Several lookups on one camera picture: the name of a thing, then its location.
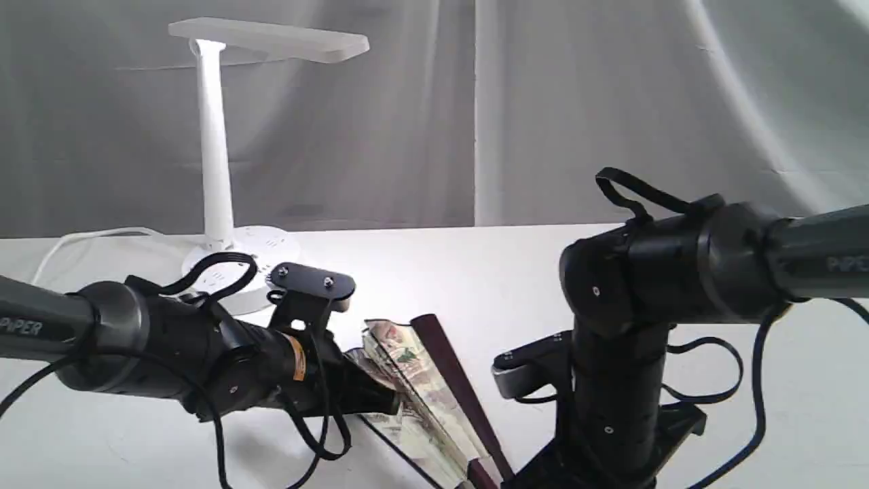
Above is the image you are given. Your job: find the white lamp power cable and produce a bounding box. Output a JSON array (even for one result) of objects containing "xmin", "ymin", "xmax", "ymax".
[{"xmin": 31, "ymin": 227, "xmax": 204, "ymax": 286}]

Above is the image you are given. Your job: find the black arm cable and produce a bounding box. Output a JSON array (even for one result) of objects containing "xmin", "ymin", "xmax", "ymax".
[
  {"xmin": 0, "ymin": 253, "xmax": 354, "ymax": 489},
  {"xmin": 516, "ymin": 167, "xmax": 869, "ymax": 489}
]

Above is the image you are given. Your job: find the painted paper folding fan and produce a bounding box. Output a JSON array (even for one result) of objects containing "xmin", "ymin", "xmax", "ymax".
[{"xmin": 346, "ymin": 314, "xmax": 515, "ymax": 488}]

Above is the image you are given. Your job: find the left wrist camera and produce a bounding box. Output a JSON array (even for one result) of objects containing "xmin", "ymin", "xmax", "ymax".
[{"xmin": 267, "ymin": 262, "xmax": 356, "ymax": 335}]

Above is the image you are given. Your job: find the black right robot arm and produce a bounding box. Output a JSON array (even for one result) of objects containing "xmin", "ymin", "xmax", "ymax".
[{"xmin": 492, "ymin": 195, "xmax": 867, "ymax": 488}]

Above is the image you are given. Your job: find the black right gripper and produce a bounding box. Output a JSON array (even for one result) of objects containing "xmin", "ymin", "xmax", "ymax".
[{"xmin": 503, "ymin": 324, "xmax": 707, "ymax": 488}]

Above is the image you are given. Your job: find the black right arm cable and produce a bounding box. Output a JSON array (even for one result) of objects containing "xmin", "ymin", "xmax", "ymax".
[{"xmin": 516, "ymin": 167, "xmax": 869, "ymax": 489}]

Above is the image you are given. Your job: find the white desk lamp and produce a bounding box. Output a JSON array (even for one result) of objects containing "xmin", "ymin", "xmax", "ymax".
[{"xmin": 168, "ymin": 18, "xmax": 370, "ymax": 315}]

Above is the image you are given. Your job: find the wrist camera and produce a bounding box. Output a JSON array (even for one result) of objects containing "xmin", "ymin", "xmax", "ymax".
[
  {"xmin": 491, "ymin": 331, "xmax": 571, "ymax": 405},
  {"xmin": 267, "ymin": 262, "xmax": 356, "ymax": 335}
]

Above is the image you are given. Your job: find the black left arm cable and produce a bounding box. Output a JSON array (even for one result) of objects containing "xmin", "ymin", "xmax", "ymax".
[{"xmin": 0, "ymin": 253, "xmax": 354, "ymax": 489}]

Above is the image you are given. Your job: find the grey backdrop curtain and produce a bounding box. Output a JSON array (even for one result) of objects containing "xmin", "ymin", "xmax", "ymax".
[{"xmin": 1, "ymin": 1, "xmax": 867, "ymax": 238}]

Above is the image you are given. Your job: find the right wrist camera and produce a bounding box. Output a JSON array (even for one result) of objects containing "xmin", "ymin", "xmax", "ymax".
[{"xmin": 491, "ymin": 331, "xmax": 571, "ymax": 405}]

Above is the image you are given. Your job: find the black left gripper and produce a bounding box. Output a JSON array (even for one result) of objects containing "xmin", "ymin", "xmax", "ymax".
[{"xmin": 224, "ymin": 321, "xmax": 401, "ymax": 418}]

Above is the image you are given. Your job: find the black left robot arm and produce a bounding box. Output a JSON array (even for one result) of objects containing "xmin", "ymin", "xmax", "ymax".
[{"xmin": 2, "ymin": 276, "xmax": 400, "ymax": 423}]

